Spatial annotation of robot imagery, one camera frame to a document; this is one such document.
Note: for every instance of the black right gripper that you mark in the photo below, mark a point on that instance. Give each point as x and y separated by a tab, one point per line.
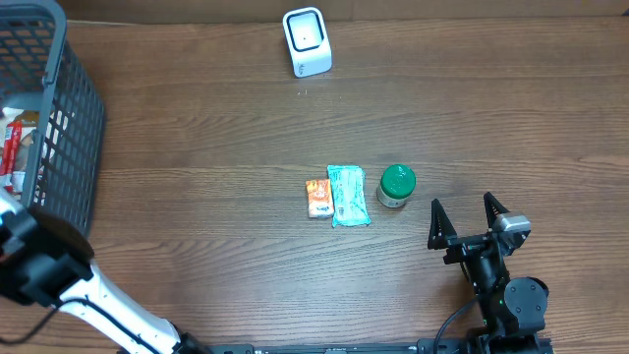
469	245

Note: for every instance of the green lidded jar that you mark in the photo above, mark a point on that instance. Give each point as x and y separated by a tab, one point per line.
396	185

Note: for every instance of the mint green wipes pack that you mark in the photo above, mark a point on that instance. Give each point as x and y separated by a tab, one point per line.
348	193

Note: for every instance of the orange Kleenex tissue pack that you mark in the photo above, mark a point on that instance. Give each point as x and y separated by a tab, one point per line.
320	201

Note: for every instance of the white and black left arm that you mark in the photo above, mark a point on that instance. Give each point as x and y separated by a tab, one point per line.
46	261

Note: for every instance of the white barcode scanner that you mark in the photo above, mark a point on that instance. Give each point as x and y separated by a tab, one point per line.
307	41

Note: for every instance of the brown snack packets in basket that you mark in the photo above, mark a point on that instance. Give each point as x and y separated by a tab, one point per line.
30	122

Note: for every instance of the grey plastic mesh basket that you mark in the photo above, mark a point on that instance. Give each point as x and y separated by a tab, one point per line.
41	73

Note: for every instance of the red snack packet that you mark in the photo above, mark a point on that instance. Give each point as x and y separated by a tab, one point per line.
12	142

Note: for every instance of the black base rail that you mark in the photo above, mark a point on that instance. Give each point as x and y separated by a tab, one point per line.
422	346

